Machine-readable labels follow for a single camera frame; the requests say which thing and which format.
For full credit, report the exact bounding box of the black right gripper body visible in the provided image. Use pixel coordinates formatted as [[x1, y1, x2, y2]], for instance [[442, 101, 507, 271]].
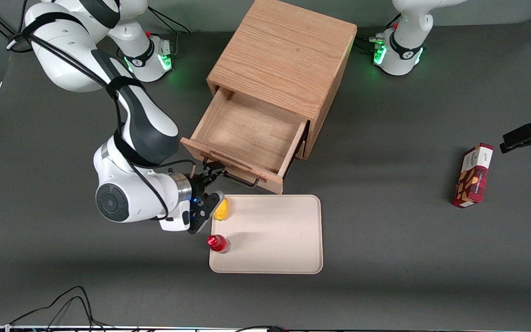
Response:
[[190, 172, 209, 205]]

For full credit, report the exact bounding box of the black metal drawer handle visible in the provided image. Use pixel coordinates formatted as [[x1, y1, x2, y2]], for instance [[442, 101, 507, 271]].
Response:
[[202, 158, 261, 189]]

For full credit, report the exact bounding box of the oak wooden drawer cabinet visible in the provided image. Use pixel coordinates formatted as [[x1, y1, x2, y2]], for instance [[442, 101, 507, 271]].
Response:
[[206, 0, 357, 160]]

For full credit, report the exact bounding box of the yellow squeeze bottle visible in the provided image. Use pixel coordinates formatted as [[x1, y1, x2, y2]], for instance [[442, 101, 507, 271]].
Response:
[[213, 198, 230, 221]]

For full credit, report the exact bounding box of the red ketchup bottle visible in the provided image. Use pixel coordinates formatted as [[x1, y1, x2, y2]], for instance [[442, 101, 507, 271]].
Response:
[[206, 234, 231, 254]]

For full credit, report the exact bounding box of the red plaid snack box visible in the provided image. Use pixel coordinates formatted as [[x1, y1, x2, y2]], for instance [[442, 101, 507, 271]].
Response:
[[451, 142, 495, 209]]

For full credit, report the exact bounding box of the beige plastic tray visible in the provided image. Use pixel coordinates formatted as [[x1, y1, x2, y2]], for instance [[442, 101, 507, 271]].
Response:
[[209, 194, 324, 275]]

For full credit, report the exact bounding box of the black arm base cable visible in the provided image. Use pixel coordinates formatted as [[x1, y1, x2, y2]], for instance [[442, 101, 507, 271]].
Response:
[[354, 13, 402, 54], [147, 8, 193, 59]]

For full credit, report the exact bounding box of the black floor cable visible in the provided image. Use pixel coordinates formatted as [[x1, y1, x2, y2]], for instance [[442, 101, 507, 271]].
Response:
[[236, 325, 290, 332], [9, 285, 109, 331]]

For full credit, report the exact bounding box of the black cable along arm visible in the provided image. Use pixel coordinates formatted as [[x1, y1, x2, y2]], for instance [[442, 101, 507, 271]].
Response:
[[6, 0, 198, 220]]

